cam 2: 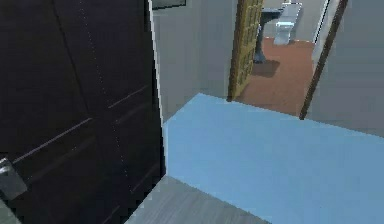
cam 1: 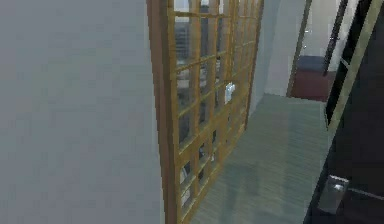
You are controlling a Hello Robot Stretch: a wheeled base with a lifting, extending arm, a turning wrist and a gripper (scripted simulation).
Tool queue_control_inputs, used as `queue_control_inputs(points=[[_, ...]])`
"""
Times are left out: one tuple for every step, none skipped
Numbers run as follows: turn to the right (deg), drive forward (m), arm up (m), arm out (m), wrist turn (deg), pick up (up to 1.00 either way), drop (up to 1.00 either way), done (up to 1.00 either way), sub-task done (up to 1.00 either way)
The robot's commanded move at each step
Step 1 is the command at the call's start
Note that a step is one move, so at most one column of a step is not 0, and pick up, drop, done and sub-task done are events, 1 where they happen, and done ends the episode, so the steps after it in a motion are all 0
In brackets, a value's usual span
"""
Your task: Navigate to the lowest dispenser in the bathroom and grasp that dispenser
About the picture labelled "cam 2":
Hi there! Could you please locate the white toilet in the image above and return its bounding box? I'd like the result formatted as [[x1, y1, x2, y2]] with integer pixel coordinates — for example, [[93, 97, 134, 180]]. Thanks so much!
[[273, 1, 303, 46]]

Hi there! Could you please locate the dark framed wall picture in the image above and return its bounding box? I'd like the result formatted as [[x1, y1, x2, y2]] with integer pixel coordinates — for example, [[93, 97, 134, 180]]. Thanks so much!
[[151, 0, 187, 10]]

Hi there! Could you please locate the yellow wooden room door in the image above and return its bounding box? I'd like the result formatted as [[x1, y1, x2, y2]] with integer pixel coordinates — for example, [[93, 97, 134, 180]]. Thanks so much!
[[226, 0, 265, 103]]

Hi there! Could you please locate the blue pedestal sink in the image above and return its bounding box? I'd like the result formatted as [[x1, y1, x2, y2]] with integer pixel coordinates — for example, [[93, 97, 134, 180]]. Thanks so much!
[[253, 7, 284, 64]]

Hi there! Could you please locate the black room door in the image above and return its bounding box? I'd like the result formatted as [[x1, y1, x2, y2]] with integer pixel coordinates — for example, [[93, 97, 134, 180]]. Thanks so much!
[[0, 0, 167, 224]]

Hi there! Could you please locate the grey door handle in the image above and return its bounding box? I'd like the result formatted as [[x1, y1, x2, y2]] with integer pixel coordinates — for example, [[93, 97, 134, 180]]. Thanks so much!
[[0, 157, 28, 202]]

